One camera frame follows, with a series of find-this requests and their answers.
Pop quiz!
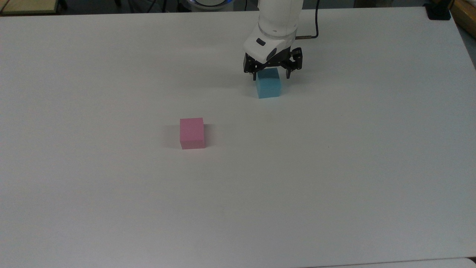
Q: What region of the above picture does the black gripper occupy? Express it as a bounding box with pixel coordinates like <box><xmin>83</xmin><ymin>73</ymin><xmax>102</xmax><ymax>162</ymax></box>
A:
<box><xmin>244</xmin><ymin>47</ymin><xmax>303</xmax><ymax>81</ymax></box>

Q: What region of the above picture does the blue cube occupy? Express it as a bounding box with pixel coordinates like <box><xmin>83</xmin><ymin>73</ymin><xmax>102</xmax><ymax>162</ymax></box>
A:
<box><xmin>255</xmin><ymin>67</ymin><xmax>282</xmax><ymax>99</ymax></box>

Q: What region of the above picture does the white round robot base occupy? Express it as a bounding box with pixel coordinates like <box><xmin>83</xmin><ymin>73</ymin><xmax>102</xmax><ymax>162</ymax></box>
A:
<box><xmin>178</xmin><ymin>0</ymin><xmax>235</xmax><ymax>10</ymax></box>

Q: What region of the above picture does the pink cube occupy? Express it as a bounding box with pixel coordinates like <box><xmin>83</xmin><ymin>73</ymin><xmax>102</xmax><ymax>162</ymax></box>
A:
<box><xmin>180</xmin><ymin>118</ymin><xmax>206</xmax><ymax>150</ymax></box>

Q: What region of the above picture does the wooden board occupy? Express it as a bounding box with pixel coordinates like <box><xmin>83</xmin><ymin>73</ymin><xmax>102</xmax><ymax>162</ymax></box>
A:
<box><xmin>450</xmin><ymin>0</ymin><xmax>476</xmax><ymax>38</ymax></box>

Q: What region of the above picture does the yellow table top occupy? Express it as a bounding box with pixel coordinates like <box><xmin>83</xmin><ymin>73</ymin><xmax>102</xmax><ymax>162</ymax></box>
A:
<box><xmin>0</xmin><ymin>0</ymin><xmax>62</xmax><ymax>15</ymax></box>

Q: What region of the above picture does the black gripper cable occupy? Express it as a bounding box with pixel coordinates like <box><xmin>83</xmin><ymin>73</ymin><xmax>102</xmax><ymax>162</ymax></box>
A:
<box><xmin>296</xmin><ymin>0</ymin><xmax>320</xmax><ymax>39</ymax></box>

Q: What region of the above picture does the black clamp mount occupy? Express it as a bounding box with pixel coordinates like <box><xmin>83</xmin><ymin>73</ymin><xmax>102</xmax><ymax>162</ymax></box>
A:
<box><xmin>426</xmin><ymin>3</ymin><xmax>451</xmax><ymax>21</ymax></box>

